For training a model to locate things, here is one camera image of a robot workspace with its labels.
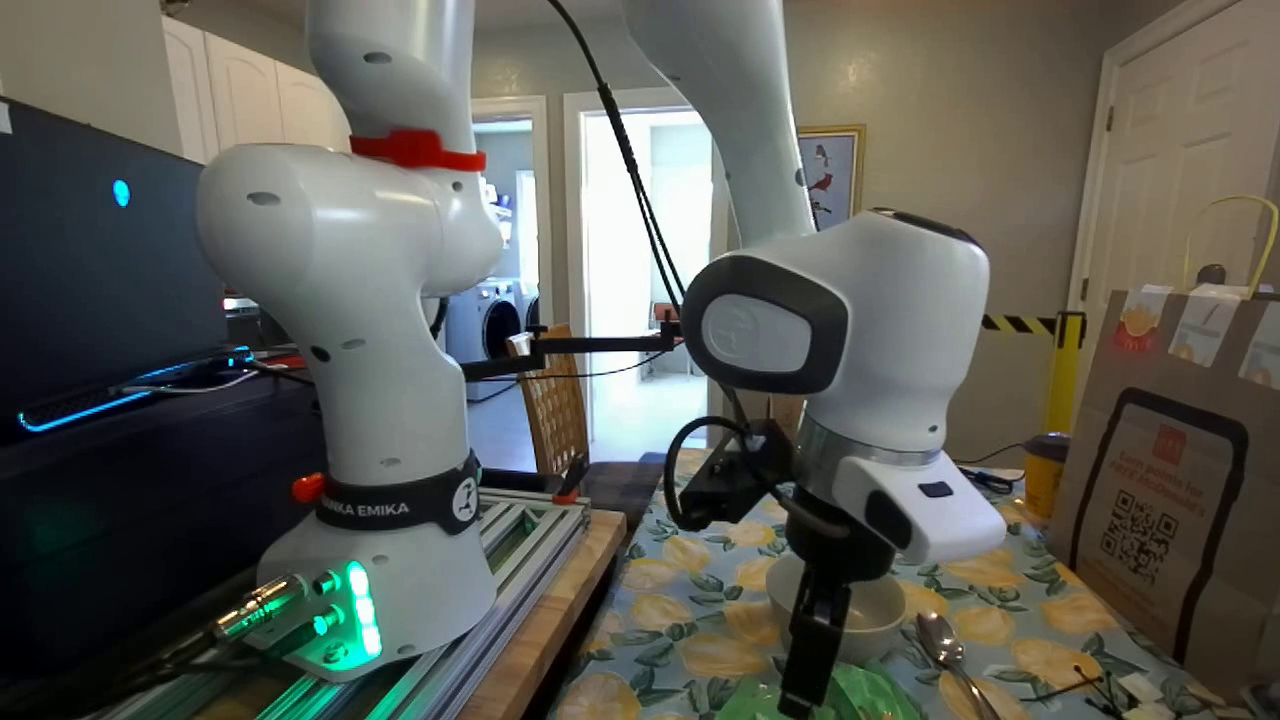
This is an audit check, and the framed wall picture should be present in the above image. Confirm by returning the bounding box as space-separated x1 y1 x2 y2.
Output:
797 125 868 236

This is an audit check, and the white wall cabinet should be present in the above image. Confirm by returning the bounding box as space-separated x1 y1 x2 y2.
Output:
157 11 353 157

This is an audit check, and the yellow black barrier tape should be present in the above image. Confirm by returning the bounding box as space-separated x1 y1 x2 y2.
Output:
982 313 1059 337

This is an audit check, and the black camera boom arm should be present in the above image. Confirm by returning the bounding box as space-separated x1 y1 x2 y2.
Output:
466 301 694 386

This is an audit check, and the metal spoon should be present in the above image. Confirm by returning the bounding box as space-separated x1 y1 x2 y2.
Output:
913 607 1005 720

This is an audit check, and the green plastic sachet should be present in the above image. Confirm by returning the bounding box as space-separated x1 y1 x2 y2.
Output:
715 678 791 720
829 660 927 720

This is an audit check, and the brown paper takeaway bag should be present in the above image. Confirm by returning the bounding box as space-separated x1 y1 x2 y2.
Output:
1053 191 1280 706

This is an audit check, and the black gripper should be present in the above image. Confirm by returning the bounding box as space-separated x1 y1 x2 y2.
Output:
775 490 900 720

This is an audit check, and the black monitor screen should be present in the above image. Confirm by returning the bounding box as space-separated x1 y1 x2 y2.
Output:
0 93 232 454

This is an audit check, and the wicker chair back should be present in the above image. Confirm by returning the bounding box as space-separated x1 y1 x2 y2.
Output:
516 325 593 498

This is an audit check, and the yellow barrier post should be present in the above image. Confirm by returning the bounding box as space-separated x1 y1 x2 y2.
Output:
1043 310 1093 438

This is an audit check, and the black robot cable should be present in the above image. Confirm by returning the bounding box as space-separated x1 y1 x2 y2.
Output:
543 0 753 538

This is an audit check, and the yellow cup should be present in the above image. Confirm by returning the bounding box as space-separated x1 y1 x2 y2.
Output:
1022 432 1073 524

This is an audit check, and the grey round bowl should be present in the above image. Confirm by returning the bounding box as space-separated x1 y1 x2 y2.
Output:
764 552 913 670

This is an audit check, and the lemon print tablecloth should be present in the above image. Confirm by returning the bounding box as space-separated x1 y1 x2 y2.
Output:
554 454 1234 720

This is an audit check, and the black desk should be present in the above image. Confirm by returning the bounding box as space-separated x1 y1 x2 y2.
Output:
0 356 332 695

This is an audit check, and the aluminium rail base frame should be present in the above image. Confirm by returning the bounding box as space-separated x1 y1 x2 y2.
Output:
115 491 593 720

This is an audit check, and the wooden board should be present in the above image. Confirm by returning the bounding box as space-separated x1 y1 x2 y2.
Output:
455 504 634 720

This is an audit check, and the white washing machine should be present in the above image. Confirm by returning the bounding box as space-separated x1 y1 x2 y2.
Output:
445 285 537 369

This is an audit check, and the white panel door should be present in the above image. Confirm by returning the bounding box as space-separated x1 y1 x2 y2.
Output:
1073 0 1280 316

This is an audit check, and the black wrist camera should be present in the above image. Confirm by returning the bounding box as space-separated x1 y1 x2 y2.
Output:
686 416 800 533

